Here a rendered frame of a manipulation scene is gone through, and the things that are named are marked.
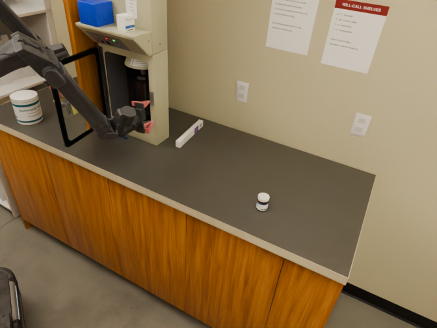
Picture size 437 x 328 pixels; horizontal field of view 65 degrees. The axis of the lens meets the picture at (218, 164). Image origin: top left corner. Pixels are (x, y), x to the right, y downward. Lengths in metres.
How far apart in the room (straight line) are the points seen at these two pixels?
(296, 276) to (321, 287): 0.10
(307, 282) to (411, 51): 1.02
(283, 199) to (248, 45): 0.79
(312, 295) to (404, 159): 0.79
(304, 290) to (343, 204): 0.41
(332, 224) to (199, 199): 0.56
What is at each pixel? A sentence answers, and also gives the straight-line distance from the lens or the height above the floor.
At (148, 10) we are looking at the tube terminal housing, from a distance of 1.54.
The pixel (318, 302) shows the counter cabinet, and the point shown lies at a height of 0.71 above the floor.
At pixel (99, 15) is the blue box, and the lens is 1.61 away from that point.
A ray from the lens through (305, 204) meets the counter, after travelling 1.52.
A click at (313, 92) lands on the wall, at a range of 1.76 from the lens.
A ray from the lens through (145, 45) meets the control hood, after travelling 1.53.
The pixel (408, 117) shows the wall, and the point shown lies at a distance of 1.74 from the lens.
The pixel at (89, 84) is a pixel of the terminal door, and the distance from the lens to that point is 1.76.
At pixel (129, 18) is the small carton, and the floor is 1.56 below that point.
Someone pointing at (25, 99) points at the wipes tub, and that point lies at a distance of 2.04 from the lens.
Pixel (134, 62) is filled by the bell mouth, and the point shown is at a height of 1.34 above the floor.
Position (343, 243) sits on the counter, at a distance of 1.42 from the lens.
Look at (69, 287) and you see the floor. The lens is 2.42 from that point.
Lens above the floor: 1.91
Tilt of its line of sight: 36 degrees down
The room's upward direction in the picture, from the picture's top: 5 degrees clockwise
